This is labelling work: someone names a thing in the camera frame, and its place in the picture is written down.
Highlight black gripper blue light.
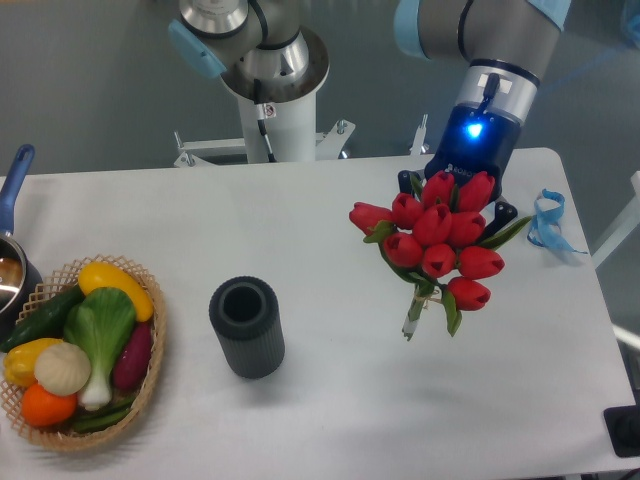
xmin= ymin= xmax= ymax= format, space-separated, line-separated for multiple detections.
xmin=397 ymin=105 xmax=521 ymax=241

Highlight red tulip bouquet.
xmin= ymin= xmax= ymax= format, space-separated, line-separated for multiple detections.
xmin=349 ymin=171 xmax=531 ymax=340

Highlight dark grey ribbed vase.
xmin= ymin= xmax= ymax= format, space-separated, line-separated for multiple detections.
xmin=209 ymin=276 xmax=286 ymax=379

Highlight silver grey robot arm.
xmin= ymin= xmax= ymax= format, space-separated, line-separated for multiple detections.
xmin=168 ymin=1 xmax=569 ymax=186

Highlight blue ribbon strip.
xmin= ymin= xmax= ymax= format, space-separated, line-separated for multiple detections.
xmin=527 ymin=188 xmax=588 ymax=255

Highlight black device at table edge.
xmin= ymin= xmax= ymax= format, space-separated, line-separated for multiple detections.
xmin=603 ymin=405 xmax=639 ymax=458

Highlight purple sweet potato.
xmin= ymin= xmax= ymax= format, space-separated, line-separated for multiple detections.
xmin=112 ymin=323 xmax=152 ymax=391

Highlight yellow squash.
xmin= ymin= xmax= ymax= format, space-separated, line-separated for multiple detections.
xmin=78 ymin=261 xmax=154 ymax=322

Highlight green bok choy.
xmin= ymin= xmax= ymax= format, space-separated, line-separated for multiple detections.
xmin=64 ymin=287 xmax=136 ymax=412

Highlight green cucumber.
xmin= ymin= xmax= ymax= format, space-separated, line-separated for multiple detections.
xmin=1 ymin=285 xmax=85 ymax=353

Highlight cream white garlic bulb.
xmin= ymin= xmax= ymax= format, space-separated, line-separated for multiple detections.
xmin=34 ymin=342 xmax=91 ymax=396

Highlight green bean pods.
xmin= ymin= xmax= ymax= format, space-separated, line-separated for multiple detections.
xmin=71 ymin=395 xmax=135 ymax=434

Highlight woven wicker basket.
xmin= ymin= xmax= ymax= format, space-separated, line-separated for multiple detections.
xmin=1 ymin=254 xmax=167 ymax=452

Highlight orange fruit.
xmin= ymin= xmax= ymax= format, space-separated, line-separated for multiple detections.
xmin=21 ymin=383 xmax=77 ymax=427

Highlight yellow bell pepper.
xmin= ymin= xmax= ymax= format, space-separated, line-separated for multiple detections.
xmin=3 ymin=338 xmax=63 ymax=388

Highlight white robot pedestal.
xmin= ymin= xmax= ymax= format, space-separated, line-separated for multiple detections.
xmin=173 ymin=90 xmax=356 ymax=168

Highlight white metal frame right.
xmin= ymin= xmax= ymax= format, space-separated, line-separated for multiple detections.
xmin=591 ymin=171 xmax=639 ymax=269

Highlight black cable on pedestal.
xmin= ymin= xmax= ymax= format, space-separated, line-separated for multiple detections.
xmin=252 ymin=78 xmax=278 ymax=164

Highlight blue handled saucepan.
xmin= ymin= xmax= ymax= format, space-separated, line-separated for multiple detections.
xmin=1 ymin=144 xmax=42 ymax=339

